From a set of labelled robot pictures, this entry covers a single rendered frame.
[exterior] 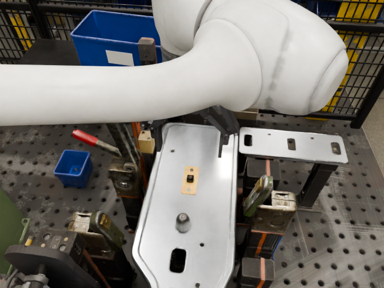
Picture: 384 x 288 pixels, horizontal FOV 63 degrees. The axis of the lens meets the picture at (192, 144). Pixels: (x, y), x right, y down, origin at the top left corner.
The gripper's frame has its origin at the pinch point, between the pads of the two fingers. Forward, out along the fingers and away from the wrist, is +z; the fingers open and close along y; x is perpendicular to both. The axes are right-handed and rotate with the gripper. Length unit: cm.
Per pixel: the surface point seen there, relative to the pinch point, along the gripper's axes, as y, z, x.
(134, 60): -21.9, 3.7, 35.0
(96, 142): -21.5, 0.9, -0.5
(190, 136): -1.9, 13.3, 14.5
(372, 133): 117, 114, 122
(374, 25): 52, -2, 55
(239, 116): 11.8, 12.3, 23.4
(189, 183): 0.0, 12.9, -1.3
